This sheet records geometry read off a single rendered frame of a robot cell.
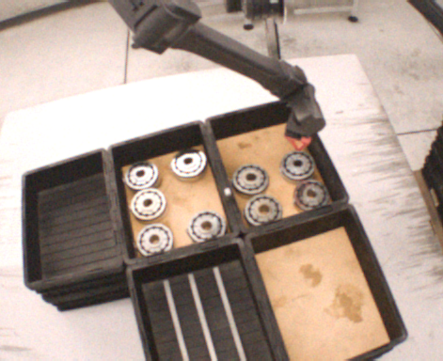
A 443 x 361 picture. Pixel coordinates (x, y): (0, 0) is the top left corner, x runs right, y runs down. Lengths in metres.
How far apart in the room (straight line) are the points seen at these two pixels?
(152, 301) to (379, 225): 0.73
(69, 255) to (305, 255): 0.67
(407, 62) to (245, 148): 1.99
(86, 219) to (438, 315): 1.10
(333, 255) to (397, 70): 2.02
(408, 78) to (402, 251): 1.80
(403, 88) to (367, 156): 1.41
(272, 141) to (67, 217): 0.67
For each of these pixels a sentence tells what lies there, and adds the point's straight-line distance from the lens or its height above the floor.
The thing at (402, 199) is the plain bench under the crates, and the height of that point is 0.70.
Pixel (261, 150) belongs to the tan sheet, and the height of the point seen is 0.83.
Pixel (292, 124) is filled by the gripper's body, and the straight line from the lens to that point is 1.10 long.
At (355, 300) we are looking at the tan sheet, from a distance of 1.14.
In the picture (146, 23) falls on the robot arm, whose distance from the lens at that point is 0.73.
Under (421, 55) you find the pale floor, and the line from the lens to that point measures 3.24.
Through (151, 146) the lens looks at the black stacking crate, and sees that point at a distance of 1.33.
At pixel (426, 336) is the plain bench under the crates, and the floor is 0.70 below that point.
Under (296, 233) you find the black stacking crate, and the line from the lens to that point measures 1.14.
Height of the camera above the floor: 1.89
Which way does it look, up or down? 56 degrees down
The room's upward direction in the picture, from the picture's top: 9 degrees counter-clockwise
